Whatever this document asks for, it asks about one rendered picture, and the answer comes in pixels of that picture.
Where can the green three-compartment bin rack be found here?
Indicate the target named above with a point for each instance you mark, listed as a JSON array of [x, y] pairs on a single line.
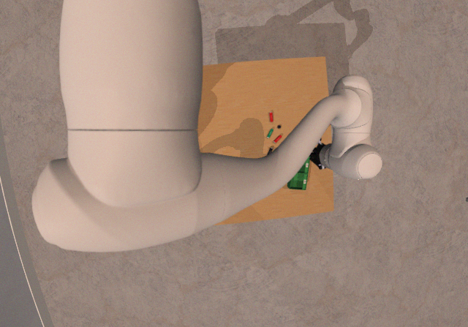
[[299, 181]]

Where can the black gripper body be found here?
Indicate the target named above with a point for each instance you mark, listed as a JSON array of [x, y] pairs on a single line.
[[318, 151]]

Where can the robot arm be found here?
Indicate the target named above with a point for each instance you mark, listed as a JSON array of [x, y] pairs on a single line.
[[138, 65]]

